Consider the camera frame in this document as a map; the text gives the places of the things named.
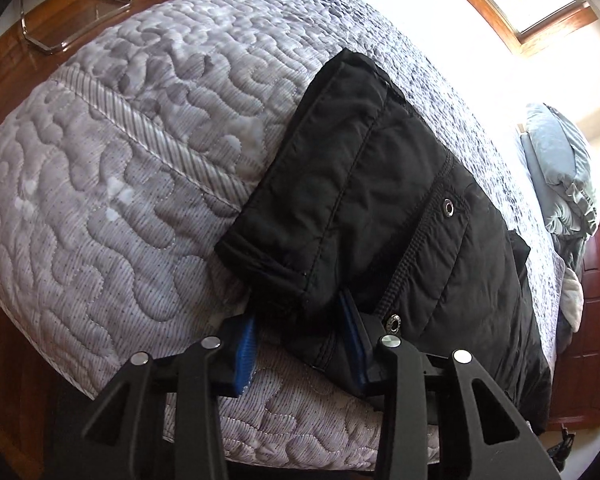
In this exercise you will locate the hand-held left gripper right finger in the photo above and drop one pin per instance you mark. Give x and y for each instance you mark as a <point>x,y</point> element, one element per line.
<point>352,332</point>

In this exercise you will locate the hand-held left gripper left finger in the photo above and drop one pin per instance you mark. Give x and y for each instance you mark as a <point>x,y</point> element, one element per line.
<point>245,355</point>

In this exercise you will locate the black pants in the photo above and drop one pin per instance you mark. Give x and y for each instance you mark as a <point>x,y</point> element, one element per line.
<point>380,200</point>

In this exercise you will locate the grey quilted bedspread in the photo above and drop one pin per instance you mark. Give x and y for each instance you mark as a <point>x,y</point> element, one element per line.
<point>130,185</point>

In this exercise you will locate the white fleece blanket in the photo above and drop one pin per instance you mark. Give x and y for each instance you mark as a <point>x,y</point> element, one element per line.
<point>574,300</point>

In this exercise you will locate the dark grey blanket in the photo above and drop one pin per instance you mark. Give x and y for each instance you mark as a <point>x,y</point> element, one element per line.
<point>572,252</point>

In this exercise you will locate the blue-grey folded duvet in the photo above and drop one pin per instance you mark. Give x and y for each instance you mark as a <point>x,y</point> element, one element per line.
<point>555,160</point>

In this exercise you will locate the chrome frame mesh chair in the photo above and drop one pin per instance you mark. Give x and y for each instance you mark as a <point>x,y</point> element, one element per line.
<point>128,6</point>

